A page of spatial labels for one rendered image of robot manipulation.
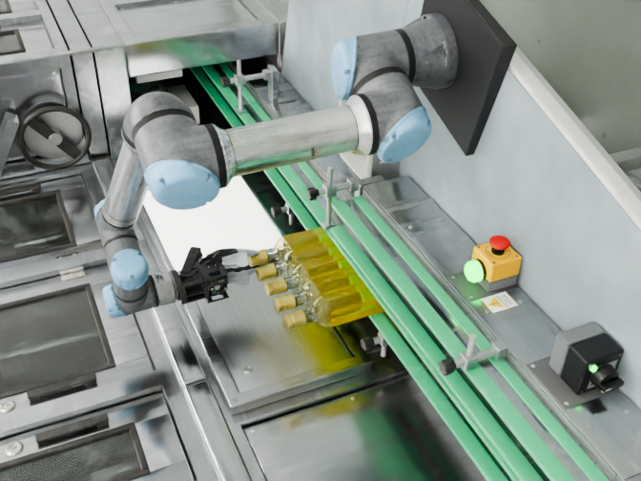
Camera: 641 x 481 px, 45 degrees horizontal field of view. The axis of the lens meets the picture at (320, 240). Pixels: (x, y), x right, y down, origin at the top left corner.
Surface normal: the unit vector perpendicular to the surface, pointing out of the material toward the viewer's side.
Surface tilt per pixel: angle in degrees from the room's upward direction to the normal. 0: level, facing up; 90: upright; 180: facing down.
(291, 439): 90
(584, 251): 0
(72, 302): 90
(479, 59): 3
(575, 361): 0
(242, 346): 90
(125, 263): 90
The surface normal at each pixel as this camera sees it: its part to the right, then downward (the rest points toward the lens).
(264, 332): 0.03, -0.80
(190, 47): 0.40, 0.55
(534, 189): -0.91, 0.23
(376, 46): 0.14, -0.49
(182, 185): 0.22, 0.88
